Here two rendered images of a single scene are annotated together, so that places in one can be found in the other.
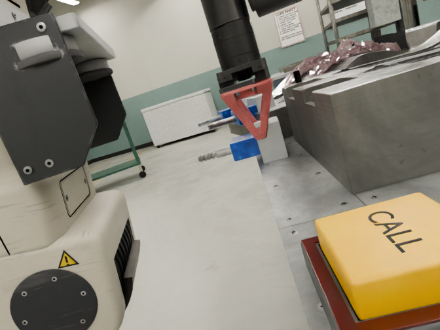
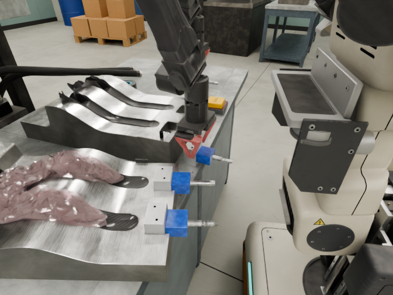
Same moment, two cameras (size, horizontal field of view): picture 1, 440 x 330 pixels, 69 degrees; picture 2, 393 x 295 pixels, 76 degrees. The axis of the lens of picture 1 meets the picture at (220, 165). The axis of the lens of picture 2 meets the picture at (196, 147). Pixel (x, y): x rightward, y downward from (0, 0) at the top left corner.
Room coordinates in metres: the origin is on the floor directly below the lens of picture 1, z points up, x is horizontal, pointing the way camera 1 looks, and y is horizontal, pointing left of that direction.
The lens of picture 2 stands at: (1.01, 0.04, 1.25)
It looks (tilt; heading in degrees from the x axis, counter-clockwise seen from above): 36 degrees down; 192
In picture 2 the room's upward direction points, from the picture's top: straight up
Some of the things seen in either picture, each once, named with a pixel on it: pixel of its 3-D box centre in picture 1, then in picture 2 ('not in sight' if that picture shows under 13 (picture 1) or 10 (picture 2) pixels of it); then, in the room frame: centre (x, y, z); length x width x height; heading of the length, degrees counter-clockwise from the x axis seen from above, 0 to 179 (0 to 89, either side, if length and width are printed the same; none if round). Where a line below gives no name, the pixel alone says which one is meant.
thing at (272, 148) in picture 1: (239, 147); (209, 155); (0.47, -0.04, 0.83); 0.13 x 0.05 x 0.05; 79
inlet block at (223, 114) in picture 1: (225, 116); (182, 222); (0.72, -0.05, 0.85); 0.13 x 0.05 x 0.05; 101
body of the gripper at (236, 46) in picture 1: (238, 53); (196, 111); (0.46, -0.07, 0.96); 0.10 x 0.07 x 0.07; 169
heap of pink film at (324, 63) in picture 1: (337, 59); (47, 184); (0.71, -0.32, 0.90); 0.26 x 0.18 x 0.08; 101
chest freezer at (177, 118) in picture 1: (183, 118); not in sight; (7.46, 0.48, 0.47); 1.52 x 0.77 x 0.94; 76
